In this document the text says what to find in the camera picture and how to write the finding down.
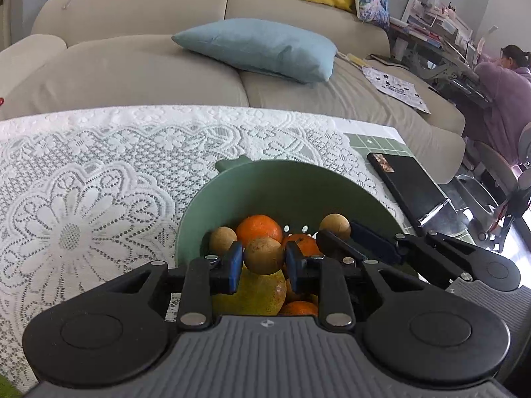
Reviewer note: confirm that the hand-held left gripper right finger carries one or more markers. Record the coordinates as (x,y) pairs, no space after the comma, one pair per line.
(292,265)

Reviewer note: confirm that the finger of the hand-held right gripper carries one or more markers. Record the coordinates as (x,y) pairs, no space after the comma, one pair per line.
(373,240)
(338,244)

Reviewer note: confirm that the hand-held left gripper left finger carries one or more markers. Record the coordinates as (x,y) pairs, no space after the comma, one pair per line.
(236,263)

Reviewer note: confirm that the tan longan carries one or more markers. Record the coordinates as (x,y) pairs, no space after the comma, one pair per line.
(264,255)
(335,226)
(222,239)

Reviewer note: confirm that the green colander bowl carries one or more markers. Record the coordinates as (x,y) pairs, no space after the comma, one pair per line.
(290,190)

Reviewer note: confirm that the yellow pear fruit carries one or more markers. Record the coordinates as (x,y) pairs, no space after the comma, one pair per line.
(253,294)

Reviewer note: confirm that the black notebook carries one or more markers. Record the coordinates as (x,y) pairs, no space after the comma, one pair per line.
(410,182)

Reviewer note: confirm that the grey office chair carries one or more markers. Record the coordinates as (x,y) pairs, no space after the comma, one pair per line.
(498,182)

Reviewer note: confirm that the white printed cloth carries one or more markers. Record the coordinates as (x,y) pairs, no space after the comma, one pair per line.
(394,87)

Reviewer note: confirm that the white lace tablecloth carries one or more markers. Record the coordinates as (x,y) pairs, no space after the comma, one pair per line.
(103,182)

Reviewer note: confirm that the dark booklet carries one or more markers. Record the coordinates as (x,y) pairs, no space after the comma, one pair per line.
(386,59)

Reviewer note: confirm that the yellow booklet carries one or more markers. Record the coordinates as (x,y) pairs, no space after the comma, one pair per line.
(352,59)

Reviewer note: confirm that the cluttered desk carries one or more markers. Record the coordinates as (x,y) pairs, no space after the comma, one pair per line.
(439,41)

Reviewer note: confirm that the light blue pillow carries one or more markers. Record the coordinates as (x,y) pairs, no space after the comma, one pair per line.
(257,47)

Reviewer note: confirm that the beige sofa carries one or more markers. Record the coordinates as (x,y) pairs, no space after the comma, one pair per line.
(124,74)

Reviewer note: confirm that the green fruit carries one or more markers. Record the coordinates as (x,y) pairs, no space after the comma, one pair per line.
(8,387)

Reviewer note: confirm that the white door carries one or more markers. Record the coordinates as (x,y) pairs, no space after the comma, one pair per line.
(6,20)

